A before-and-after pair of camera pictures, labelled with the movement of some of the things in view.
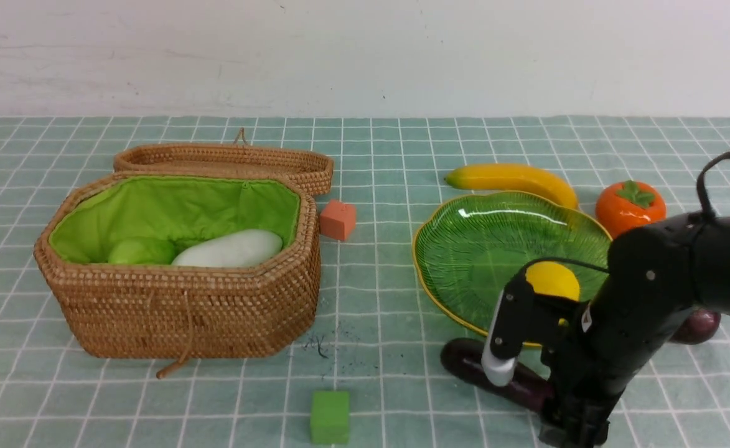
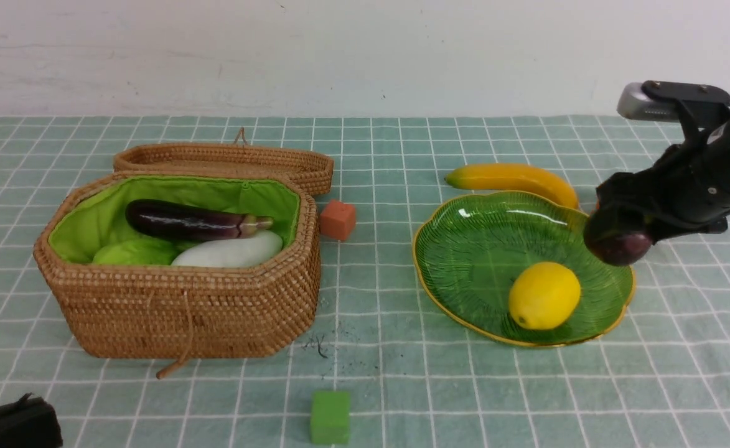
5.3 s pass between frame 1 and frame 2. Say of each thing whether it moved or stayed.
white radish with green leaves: stayed
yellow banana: stayed
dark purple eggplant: moved
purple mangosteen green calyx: moved
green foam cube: stayed
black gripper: moved
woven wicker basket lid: stayed
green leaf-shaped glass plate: stayed
